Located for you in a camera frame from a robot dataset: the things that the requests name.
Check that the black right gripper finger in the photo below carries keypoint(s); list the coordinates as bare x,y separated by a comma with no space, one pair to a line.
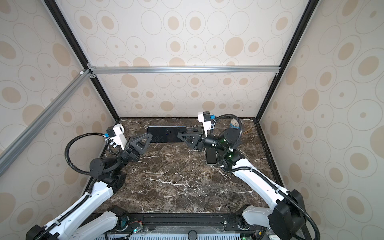
189,139
195,130

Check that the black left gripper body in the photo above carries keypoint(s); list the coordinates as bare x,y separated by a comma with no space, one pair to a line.
128,155

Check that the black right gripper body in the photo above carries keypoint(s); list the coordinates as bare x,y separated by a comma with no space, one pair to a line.
201,144

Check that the light blue phone case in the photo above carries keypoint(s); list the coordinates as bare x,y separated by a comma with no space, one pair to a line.
211,156

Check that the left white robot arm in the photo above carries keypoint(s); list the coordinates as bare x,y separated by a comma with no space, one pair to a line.
107,179

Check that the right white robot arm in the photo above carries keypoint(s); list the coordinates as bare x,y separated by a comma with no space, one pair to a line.
285,212

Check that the open tin can blue label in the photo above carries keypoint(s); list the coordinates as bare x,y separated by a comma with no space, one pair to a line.
234,123

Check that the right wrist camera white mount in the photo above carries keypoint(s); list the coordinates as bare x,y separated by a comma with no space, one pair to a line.
208,121

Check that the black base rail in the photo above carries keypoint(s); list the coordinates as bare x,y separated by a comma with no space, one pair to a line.
185,226

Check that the silver aluminium rail back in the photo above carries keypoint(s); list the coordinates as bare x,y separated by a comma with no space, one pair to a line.
185,70

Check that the silver aluminium rail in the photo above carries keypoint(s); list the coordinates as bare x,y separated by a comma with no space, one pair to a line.
26,137
185,70

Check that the silver aluminium rail left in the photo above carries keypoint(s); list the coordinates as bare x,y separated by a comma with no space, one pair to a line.
26,137

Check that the black vertical frame post right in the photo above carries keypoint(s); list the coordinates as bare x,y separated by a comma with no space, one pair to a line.
299,31

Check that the black vertical frame post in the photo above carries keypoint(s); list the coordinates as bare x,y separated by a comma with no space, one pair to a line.
60,20
299,31

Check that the black vertical frame post left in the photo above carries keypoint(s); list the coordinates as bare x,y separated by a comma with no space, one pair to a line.
60,20

